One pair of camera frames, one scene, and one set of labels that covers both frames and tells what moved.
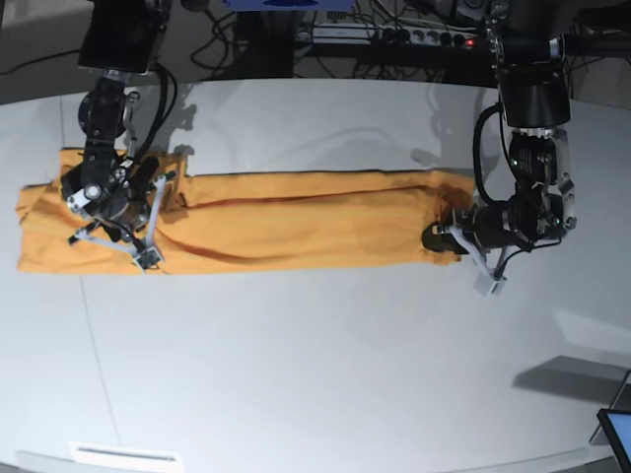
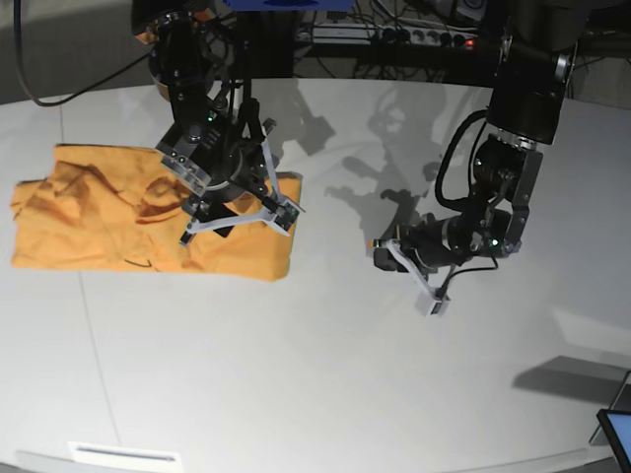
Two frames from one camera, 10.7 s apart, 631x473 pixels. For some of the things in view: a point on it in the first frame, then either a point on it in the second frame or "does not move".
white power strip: (386, 35) does not move
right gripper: (494, 227) -> (433, 244)
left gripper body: (121, 200) -> (231, 161)
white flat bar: (93, 452) does not move
